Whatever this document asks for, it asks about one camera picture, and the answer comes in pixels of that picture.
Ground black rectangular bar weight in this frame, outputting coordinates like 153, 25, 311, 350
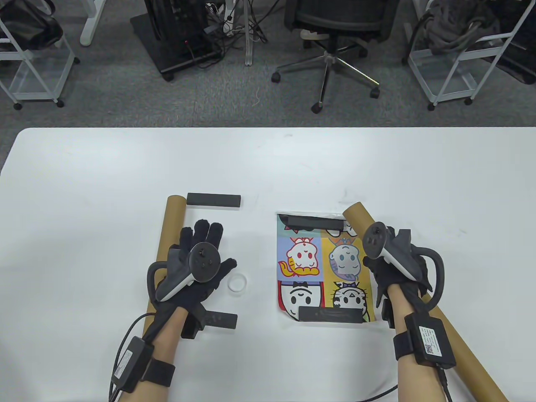
298, 307, 366, 324
278, 214, 345, 231
186, 193, 242, 209
203, 312, 238, 330

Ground person's left forearm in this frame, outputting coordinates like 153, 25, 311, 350
121, 308, 187, 402

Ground grey handheld controller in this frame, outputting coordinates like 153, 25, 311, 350
147, 242, 222, 303
362, 222, 445, 309

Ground black office chair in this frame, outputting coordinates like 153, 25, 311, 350
271, 0, 402, 114

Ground black wrist strap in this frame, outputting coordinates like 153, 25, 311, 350
142, 359, 175, 387
393, 331, 415, 361

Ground person's right forearm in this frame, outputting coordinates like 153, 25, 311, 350
387, 285, 455, 402

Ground clear acrylic post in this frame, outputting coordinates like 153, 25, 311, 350
244, 0, 255, 67

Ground black rolling equipment cart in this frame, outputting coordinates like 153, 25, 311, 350
130, 0, 224, 82

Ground black wrist sensor box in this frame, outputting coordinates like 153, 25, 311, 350
111, 336, 155, 393
404, 313, 457, 369

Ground black equipment base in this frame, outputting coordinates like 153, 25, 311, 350
482, 0, 536, 85

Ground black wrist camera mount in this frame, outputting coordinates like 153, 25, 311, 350
380, 298, 396, 329
181, 304, 206, 339

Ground grey bag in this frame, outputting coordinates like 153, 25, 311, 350
421, 0, 501, 54

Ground white desk leg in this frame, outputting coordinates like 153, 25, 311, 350
80, 0, 107, 46

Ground brown cardboard mailing tube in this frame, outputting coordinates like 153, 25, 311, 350
343, 202, 509, 402
142, 195, 187, 338

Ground tangled black cables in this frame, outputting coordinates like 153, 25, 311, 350
204, 0, 289, 46

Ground white wire cart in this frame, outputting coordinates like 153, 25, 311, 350
407, 0, 536, 111
0, 16, 81, 110

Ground black bag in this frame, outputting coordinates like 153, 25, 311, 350
0, 0, 63, 52

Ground person's right hand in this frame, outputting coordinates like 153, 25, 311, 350
362, 226, 434, 308

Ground colourful cartoon poster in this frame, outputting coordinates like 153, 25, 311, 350
276, 211, 373, 323

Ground person's left hand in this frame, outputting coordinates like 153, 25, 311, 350
156, 219, 238, 333

